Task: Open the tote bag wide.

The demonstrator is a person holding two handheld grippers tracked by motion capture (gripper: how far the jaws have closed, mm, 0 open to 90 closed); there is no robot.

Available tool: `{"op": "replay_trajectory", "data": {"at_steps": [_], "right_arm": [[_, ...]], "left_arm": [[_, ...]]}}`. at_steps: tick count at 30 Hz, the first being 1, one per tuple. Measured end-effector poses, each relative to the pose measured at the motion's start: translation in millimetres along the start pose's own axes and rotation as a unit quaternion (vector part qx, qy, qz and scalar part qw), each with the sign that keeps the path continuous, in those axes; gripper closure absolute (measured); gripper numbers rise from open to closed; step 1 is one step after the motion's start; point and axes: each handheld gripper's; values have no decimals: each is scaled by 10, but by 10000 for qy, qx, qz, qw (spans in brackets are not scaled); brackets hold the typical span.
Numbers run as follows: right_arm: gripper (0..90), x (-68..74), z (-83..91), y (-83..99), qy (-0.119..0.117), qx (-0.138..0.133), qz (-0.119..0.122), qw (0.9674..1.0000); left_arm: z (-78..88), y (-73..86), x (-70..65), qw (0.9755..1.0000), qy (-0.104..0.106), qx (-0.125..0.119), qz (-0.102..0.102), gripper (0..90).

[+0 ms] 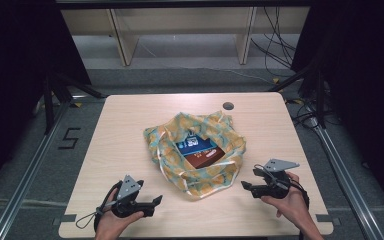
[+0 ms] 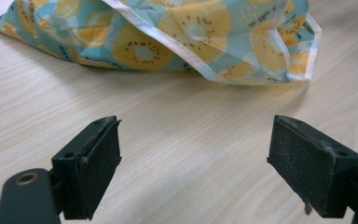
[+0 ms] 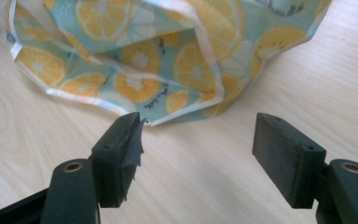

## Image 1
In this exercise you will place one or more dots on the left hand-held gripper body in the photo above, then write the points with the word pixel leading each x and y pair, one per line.
pixel 128 200

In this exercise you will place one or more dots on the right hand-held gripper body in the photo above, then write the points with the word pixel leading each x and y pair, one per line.
pixel 275 181

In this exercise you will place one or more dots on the lemon print fabric bag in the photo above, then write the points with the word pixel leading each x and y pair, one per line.
pixel 176 170

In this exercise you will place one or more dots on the brown box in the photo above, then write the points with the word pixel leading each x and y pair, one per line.
pixel 203 158

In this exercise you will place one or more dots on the blue box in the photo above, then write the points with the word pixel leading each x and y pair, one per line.
pixel 195 146

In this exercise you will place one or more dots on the person's right hand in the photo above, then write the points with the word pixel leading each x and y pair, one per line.
pixel 290 203

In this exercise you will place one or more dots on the person's left hand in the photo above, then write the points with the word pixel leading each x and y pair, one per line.
pixel 113 223

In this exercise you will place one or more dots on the yellow floor tape piece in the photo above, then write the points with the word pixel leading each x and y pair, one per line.
pixel 276 80
pixel 78 104
pixel 298 101

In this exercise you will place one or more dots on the black floor tape mark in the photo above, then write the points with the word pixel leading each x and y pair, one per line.
pixel 69 138

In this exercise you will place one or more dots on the black metal stand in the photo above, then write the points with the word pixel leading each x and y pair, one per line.
pixel 49 106
pixel 320 96

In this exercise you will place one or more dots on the black curtain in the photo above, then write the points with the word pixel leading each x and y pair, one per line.
pixel 363 83
pixel 16 66

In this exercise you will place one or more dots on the white shelf unit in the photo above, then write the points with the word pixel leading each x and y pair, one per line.
pixel 180 23

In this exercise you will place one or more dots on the aluminium floor rail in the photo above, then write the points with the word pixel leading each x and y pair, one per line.
pixel 346 176
pixel 26 173

